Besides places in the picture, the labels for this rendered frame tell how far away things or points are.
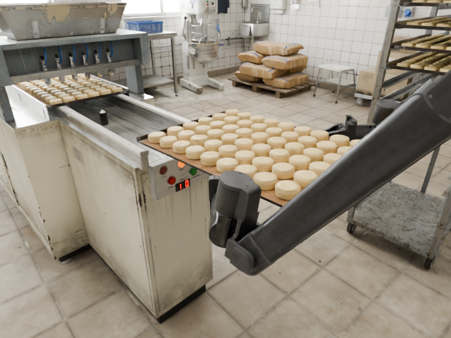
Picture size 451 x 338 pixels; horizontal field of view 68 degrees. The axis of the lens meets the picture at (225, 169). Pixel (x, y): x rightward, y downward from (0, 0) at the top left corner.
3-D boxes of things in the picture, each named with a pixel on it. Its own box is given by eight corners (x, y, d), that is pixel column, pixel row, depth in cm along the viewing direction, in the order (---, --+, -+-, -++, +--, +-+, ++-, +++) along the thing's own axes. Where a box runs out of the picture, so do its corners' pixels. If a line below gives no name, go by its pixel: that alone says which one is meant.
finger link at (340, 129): (315, 122, 99) (346, 122, 99) (312, 144, 102) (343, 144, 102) (320, 130, 93) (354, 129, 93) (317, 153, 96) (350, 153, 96)
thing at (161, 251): (90, 255, 195) (54, 106, 153) (141, 229, 216) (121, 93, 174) (158, 332, 150) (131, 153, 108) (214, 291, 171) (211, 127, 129)
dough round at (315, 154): (325, 156, 83) (327, 149, 82) (320, 164, 79) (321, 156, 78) (306, 153, 85) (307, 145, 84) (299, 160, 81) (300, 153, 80)
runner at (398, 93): (382, 106, 166) (383, 100, 165) (376, 105, 168) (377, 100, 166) (423, 84, 206) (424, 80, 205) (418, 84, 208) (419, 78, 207)
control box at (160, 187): (151, 197, 121) (146, 163, 114) (201, 175, 136) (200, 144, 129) (156, 201, 119) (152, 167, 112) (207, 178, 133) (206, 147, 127)
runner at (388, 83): (386, 88, 162) (387, 82, 160) (380, 88, 164) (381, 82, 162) (427, 70, 202) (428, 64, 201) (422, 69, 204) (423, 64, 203)
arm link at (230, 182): (247, 277, 51) (278, 253, 57) (266, 216, 46) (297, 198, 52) (194, 236, 57) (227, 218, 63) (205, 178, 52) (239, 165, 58)
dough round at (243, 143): (236, 152, 87) (236, 145, 86) (233, 145, 91) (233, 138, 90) (255, 150, 87) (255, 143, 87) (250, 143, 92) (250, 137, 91)
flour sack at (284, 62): (283, 71, 467) (284, 59, 459) (260, 67, 493) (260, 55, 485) (310, 64, 513) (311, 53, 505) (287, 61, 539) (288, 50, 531)
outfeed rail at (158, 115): (36, 70, 255) (33, 60, 252) (40, 69, 257) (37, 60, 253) (209, 146, 127) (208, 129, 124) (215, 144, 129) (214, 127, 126)
